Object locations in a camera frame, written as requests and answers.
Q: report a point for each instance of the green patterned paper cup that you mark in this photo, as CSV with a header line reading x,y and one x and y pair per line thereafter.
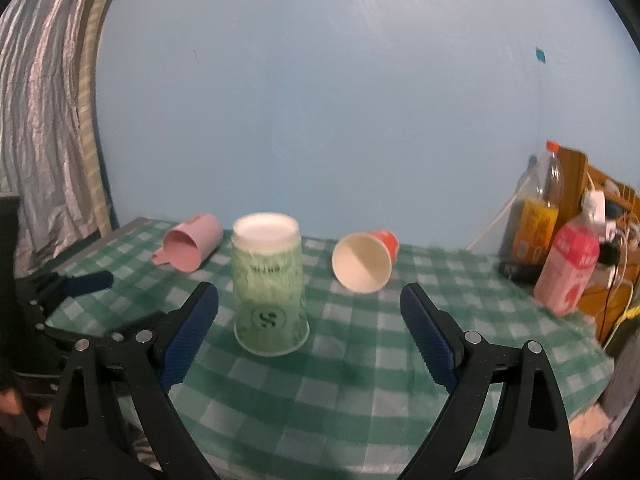
x,y
268,284

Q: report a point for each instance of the wooden shelf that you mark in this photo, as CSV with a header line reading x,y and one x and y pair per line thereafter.
x,y
615,282

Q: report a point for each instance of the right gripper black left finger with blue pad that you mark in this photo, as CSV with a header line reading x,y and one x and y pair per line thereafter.
x,y
112,417

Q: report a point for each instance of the orange juice bottle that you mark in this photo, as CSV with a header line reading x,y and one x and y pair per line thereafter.
x,y
537,209

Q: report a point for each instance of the pink plastic mug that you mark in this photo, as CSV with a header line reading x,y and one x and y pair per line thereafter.
x,y
186,246

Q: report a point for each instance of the green white checkered tablecloth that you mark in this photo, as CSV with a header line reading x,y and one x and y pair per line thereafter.
x,y
356,401

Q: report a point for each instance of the pink drink bottle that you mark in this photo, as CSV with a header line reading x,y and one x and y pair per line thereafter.
x,y
573,255

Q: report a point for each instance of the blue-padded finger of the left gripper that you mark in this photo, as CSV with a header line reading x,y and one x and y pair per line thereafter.
x,y
82,285

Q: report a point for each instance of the orange white paper cup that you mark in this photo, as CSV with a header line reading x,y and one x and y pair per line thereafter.
x,y
363,262

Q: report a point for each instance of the white power adapter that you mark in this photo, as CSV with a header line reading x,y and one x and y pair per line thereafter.
x,y
613,211

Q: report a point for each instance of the silver grey curtain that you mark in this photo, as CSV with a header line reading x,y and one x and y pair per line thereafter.
x,y
49,146

